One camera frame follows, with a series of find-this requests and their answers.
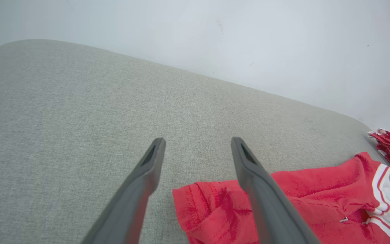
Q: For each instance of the red white striped jersey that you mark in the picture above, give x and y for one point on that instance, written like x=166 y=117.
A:
x=317 y=196

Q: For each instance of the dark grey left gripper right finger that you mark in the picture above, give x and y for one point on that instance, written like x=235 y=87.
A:
x=269 y=206

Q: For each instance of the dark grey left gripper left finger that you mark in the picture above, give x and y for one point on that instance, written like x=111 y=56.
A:
x=130 y=203

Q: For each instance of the grey fabric sofa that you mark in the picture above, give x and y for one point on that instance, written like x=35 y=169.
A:
x=80 y=118

